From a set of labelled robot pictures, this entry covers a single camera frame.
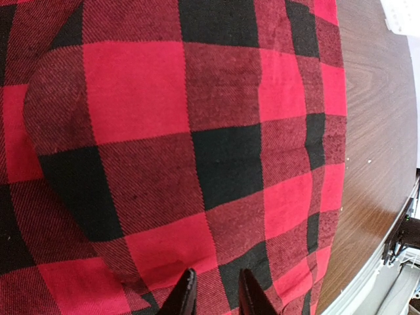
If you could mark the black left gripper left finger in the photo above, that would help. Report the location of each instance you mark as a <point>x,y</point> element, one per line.
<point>182,299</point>

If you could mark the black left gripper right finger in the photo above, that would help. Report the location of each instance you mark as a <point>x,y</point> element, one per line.
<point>252,298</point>

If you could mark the red black plaid shirt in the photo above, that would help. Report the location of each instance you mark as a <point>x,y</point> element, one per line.
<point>142,139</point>

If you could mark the white plastic basket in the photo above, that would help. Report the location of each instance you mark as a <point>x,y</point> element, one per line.
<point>402,16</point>

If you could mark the front aluminium frame rail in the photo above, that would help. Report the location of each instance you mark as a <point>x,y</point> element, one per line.
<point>380,288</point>

